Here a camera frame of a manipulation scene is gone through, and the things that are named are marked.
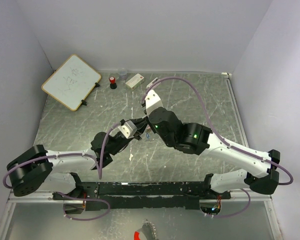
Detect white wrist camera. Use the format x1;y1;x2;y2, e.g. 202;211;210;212
117;120;138;139
145;89;163;116

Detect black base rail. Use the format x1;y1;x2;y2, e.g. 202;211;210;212
66;174;231;210

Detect paper clip jar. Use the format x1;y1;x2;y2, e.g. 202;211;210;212
117;68;128;81

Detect red black stamp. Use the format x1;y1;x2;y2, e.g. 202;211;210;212
109;76;117;90

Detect white stapler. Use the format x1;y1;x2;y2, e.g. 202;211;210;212
146;77;161;91

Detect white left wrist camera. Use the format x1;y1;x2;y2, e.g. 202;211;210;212
117;120;138;139

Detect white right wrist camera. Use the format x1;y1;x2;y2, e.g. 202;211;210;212
145;89;163;116

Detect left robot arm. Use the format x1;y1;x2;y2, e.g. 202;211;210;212
3;117;148;200

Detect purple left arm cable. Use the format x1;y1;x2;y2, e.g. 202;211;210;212
2;119;126;189

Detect green white staple box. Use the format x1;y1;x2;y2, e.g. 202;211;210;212
125;73;145;91

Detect yellow framed whiteboard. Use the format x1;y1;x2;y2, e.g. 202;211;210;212
41;54;102;111

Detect red white tool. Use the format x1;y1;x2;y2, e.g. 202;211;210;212
133;219;159;240

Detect silver keyring with clips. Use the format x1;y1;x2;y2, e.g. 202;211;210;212
146;127;152;133

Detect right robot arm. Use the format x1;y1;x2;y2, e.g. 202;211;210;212
145;106;280;199

